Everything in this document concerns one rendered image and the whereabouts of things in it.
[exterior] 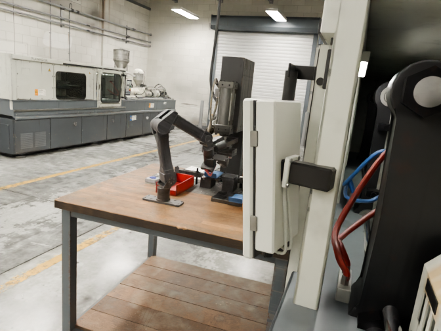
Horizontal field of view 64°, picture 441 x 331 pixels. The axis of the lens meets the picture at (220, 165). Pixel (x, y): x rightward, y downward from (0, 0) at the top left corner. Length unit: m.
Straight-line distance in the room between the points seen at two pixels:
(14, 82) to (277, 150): 6.08
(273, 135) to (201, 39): 11.52
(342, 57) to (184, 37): 11.81
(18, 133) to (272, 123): 6.14
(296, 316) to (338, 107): 0.49
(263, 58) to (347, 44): 10.64
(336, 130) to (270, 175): 0.17
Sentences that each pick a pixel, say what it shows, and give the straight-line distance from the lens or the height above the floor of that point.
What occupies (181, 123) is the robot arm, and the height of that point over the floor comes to 1.29.
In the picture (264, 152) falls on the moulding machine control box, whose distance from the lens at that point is 0.81.
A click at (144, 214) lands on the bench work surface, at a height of 0.90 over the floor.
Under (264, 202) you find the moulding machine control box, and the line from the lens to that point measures 0.83.
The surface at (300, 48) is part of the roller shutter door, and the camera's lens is 11.26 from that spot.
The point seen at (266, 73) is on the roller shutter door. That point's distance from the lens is 11.39.
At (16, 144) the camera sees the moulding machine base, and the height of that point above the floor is 0.24.
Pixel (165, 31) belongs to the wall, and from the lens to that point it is 12.92.
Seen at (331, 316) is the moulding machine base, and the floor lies 0.97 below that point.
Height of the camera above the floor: 1.48
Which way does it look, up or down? 12 degrees down
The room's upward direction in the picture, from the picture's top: 5 degrees clockwise
